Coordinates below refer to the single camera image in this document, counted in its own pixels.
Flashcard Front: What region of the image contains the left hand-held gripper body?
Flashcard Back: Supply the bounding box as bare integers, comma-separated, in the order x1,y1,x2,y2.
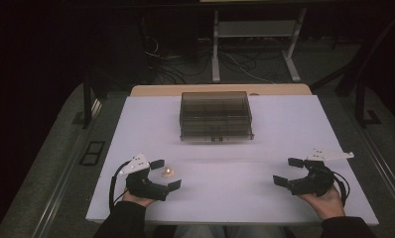
119,152,170,202

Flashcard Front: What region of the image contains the white table board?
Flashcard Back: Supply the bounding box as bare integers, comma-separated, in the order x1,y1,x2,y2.
85,94,380,227

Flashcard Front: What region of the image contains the white metal stand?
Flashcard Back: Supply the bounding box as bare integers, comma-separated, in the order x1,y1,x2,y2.
210,7,309,83

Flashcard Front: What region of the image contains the person's right hand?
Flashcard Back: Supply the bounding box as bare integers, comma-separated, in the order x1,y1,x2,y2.
298,184,346,221

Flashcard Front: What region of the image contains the person's left hand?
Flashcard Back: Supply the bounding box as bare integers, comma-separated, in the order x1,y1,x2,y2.
121,190,157,208

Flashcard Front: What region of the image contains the tangle of black cables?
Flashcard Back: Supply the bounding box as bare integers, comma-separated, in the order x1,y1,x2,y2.
141,34,217,85

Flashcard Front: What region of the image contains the black metal stand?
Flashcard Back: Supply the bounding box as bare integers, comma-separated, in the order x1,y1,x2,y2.
71,70,102,130
354,80,382,129

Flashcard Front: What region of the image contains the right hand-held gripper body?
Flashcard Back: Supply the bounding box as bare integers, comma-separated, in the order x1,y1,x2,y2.
288,148,354,196

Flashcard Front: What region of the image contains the white floor cable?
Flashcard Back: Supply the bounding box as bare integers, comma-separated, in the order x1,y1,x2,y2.
222,51,276,84

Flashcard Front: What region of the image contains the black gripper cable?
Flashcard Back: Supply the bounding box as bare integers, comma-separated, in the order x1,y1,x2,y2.
329,169,351,208
108,161,131,212

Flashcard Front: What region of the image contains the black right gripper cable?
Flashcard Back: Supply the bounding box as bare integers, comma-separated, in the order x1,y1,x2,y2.
329,169,351,208

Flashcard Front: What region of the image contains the clear brown drawer box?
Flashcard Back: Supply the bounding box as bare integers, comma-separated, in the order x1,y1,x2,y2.
179,91,255,143

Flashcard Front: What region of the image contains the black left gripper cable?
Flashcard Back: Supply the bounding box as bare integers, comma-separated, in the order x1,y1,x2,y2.
108,161,131,212

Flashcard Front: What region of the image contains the aluminium rail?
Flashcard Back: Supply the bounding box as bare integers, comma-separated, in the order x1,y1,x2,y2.
356,124,395,214
31,98,104,238

